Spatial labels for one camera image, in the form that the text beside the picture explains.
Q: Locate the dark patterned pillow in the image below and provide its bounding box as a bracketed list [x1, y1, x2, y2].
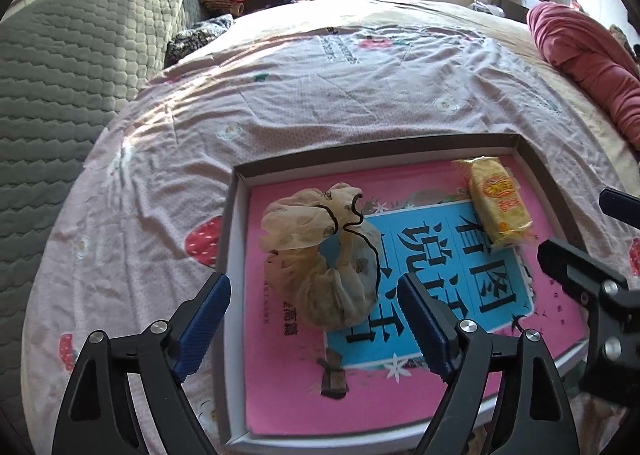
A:
[164, 14, 236, 68]

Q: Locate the pink quilt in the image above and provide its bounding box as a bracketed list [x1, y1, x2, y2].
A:
[526, 2, 640, 150]

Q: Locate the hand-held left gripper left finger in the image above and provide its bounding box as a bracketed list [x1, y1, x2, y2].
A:
[51, 272, 232, 455]

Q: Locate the yellow snack packet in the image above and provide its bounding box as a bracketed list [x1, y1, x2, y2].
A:
[452, 156, 535, 248]

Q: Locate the dark grey cardboard box tray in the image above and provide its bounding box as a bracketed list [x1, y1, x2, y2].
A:
[212, 132, 591, 455]

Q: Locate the grey quilted headboard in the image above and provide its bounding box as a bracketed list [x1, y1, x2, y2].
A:
[0, 0, 206, 411]

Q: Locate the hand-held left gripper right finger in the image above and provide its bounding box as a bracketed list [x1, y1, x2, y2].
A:
[402, 272, 581, 455]

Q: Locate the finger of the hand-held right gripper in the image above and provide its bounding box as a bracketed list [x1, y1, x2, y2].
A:
[599, 187, 640, 231]
[537, 237, 640, 406]

